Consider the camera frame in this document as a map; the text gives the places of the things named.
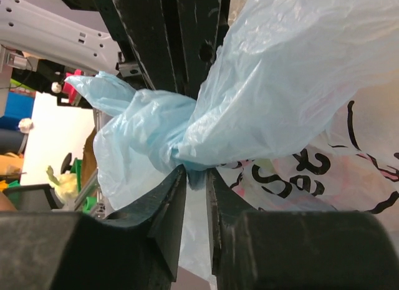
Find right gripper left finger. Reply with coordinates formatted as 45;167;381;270
1;166;186;289

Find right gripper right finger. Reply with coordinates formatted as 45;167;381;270
206;169;398;289

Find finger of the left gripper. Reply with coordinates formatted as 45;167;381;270
93;0;178;92
177;0;231;99

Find light blue plastic bag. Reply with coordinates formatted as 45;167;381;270
64;0;399;290

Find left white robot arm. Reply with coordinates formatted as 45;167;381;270
1;0;230;98

